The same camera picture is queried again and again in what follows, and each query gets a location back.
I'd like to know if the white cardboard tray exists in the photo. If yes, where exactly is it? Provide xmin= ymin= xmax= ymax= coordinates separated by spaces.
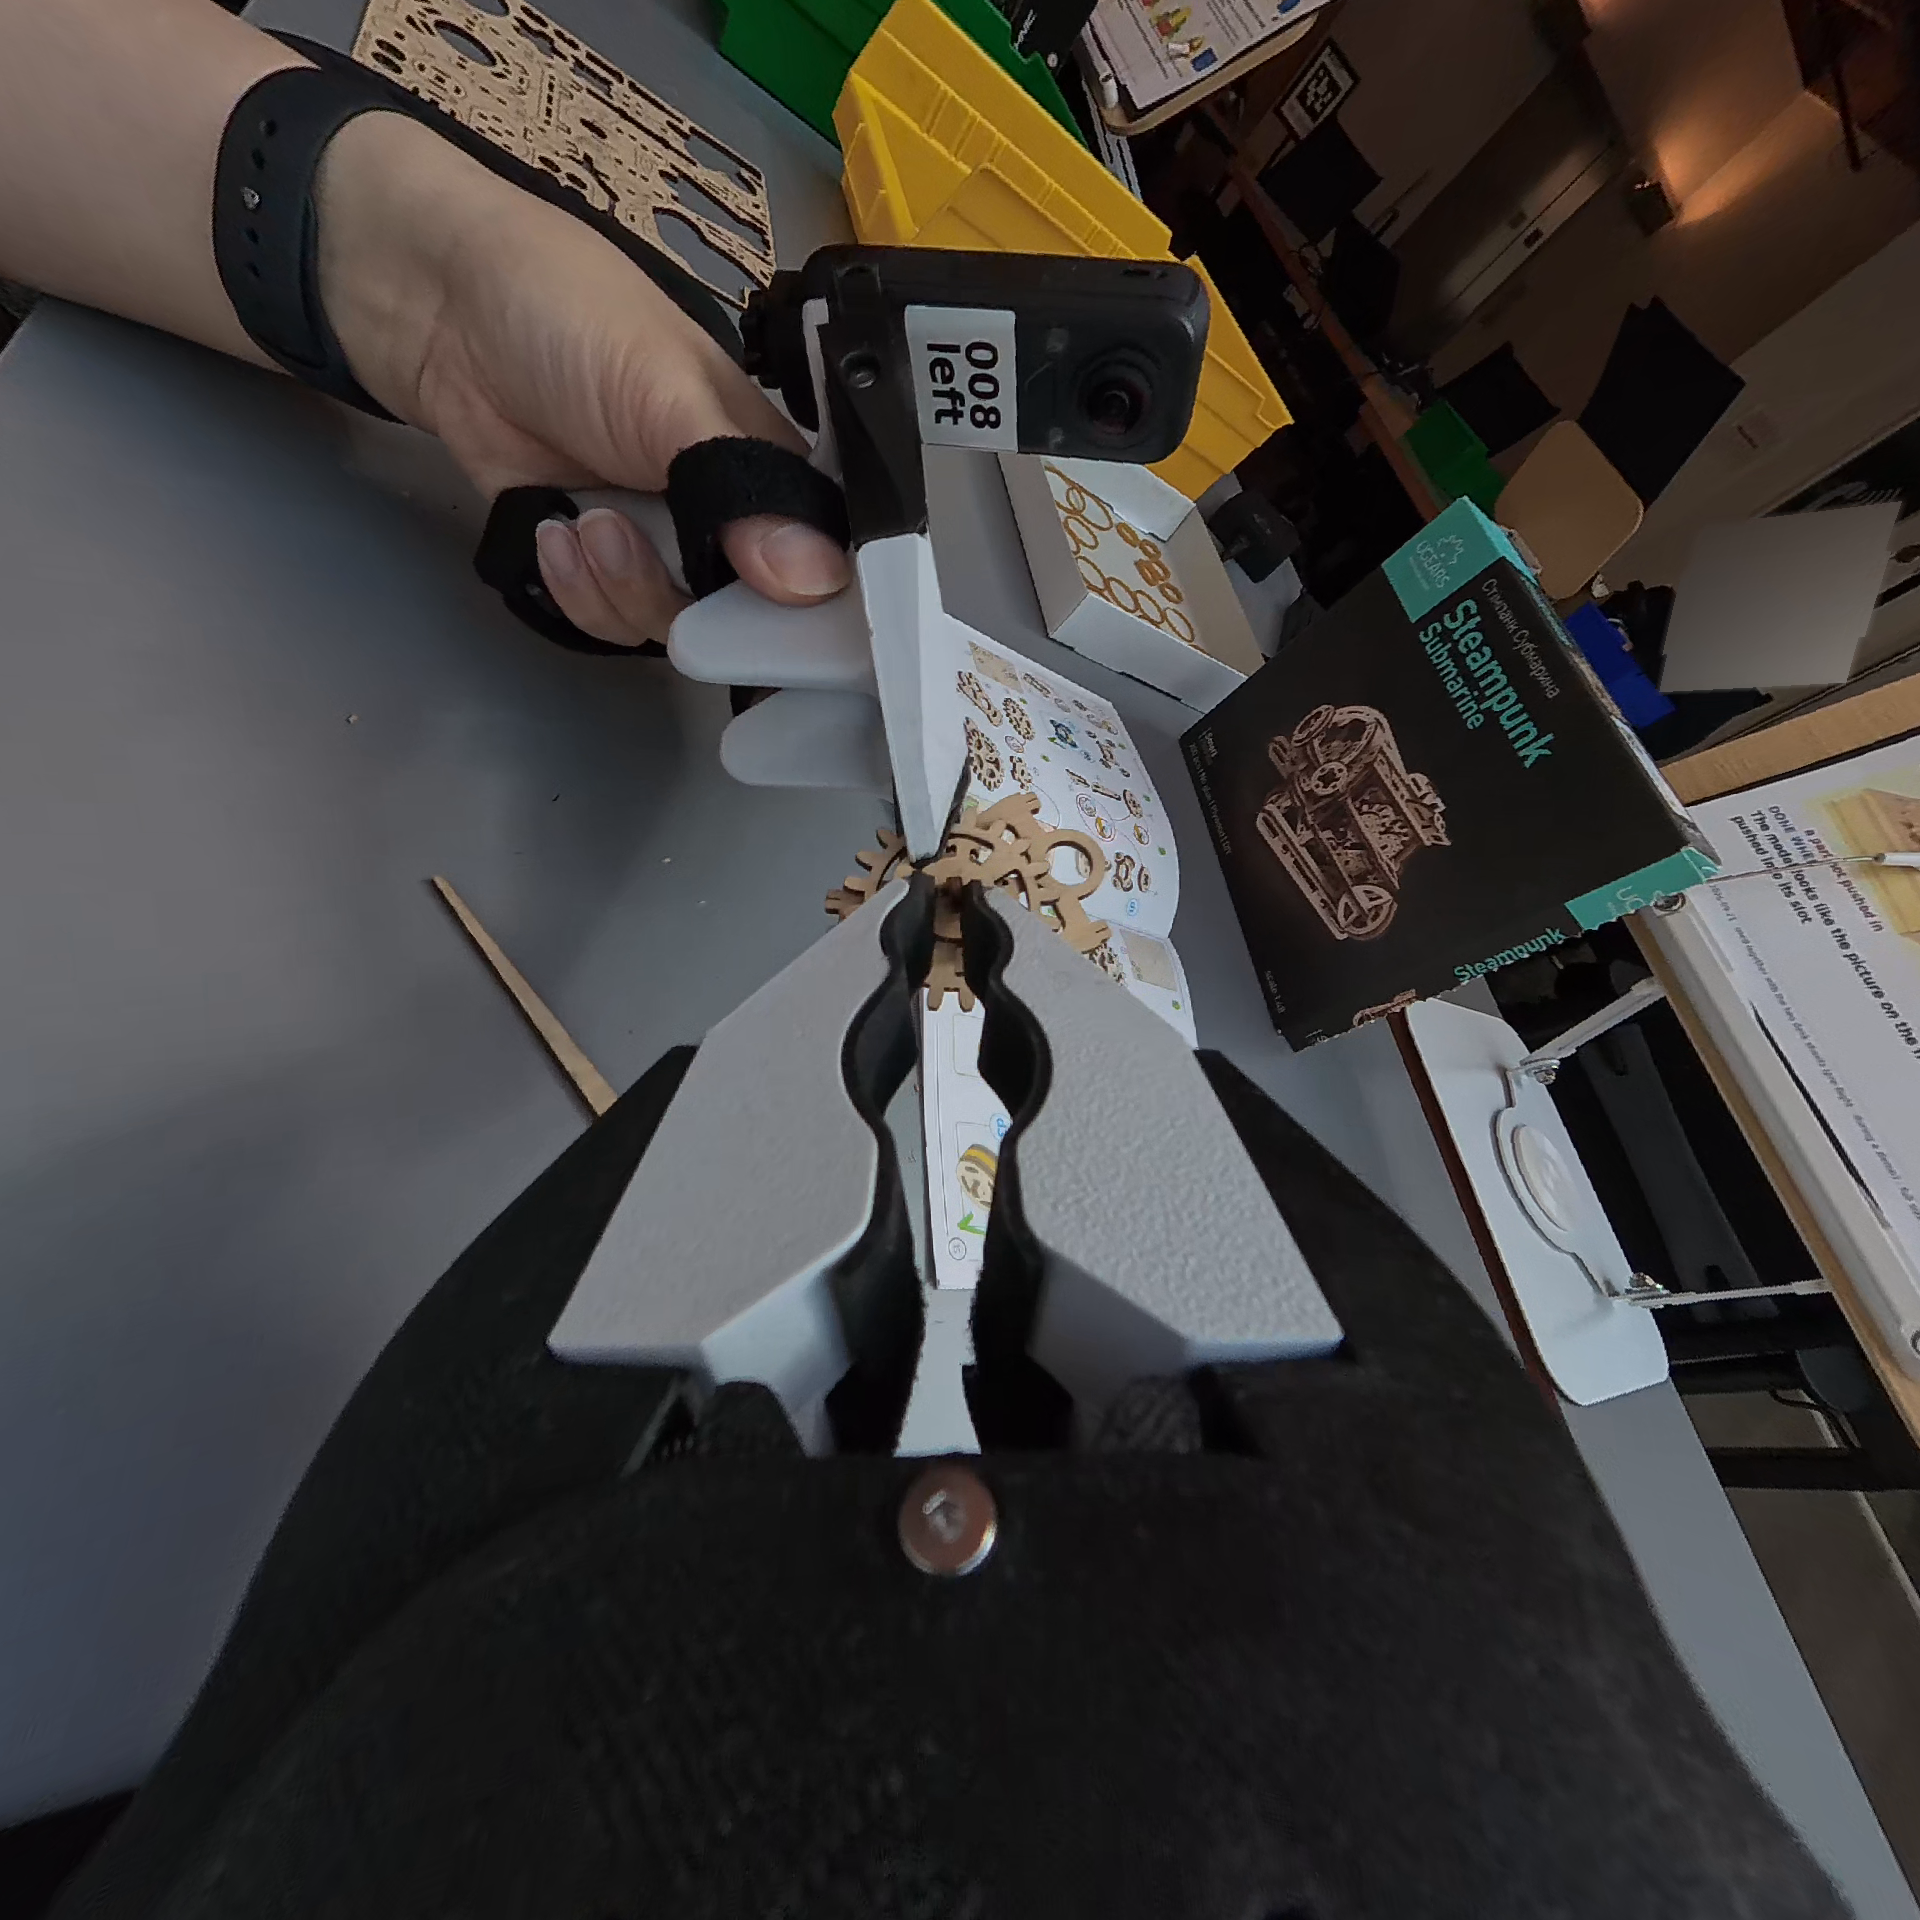
xmin=997 ymin=450 xmax=1268 ymax=714

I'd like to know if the green plastic bin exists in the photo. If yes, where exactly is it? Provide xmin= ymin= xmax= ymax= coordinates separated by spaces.
xmin=710 ymin=0 xmax=1081 ymax=144
xmin=1401 ymin=403 xmax=1505 ymax=512

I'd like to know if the person's left hand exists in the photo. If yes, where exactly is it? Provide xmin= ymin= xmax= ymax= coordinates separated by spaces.
xmin=319 ymin=146 xmax=854 ymax=646

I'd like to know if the black model kit box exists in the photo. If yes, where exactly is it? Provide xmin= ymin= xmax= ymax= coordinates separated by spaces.
xmin=1176 ymin=498 xmax=1727 ymax=1052

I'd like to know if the white board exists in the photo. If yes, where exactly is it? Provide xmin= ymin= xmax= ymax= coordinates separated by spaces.
xmin=1656 ymin=498 xmax=1920 ymax=699

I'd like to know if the thin wooden stick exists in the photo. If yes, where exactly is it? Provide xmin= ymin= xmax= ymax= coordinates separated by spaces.
xmin=432 ymin=874 xmax=620 ymax=1120

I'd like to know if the laser-cut wooden parts sheet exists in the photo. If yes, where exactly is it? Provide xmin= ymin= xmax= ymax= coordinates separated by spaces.
xmin=351 ymin=0 xmax=776 ymax=301

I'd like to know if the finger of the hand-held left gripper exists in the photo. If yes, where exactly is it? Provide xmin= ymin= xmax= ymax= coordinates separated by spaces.
xmin=853 ymin=529 xmax=972 ymax=875

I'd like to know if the tan chair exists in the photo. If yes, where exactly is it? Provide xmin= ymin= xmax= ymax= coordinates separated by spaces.
xmin=1500 ymin=420 xmax=1647 ymax=601

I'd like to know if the illustrated instruction booklet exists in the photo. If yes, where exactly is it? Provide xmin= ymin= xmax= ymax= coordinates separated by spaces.
xmin=913 ymin=616 xmax=1202 ymax=1292

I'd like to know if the pile of tan rubber rings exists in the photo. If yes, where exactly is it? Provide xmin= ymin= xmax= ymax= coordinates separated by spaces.
xmin=1042 ymin=464 xmax=1202 ymax=646

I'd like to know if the white metal plate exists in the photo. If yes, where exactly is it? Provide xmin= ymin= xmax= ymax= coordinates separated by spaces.
xmin=1401 ymin=990 xmax=1673 ymax=1409

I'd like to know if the wooden gear assembly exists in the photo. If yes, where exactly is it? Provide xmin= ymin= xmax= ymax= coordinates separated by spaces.
xmin=822 ymin=790 xmax=1156 ymax=1014

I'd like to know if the printed paper poster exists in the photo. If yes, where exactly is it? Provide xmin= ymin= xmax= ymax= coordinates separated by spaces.
xmin=1084 ymin=0 xmax=1334 ymax=115

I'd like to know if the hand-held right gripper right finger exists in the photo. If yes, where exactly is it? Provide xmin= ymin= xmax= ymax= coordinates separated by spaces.
xmin=960 ymin=883 xmax=1345 ymax=1450

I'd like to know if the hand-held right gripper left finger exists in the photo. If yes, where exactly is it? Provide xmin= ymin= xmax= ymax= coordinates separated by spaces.
xmin=545 ymin=877 xmax=922 ymax=1456

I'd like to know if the black clamp knob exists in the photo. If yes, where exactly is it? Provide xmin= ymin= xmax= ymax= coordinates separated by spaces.
xmin=1207 ymin=491 xmax=1304 ymax=588

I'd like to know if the laminated instruction sheet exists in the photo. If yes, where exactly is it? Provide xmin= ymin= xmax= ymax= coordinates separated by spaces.
xmin=1686 ymin=744 xmax=1920 ymax=1354

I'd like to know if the yellow plastic bin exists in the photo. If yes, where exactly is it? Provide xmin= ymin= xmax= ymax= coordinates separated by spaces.
xmin=832 ymin=0 xmax=1295 ymax=506

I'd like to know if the small square marker tag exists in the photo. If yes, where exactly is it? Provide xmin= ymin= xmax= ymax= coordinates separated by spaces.
xmin=1274 ymin=42 xmax=1361 ymax=146

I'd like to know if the blue plastic bin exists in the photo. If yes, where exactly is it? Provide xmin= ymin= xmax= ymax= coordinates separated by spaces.
xmin=1558 ymin=598 xmax=1673 ymax=730

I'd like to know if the black wristband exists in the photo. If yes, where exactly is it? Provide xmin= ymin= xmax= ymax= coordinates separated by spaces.
xmin=209 ymin=29 xmax=414 ymax=426

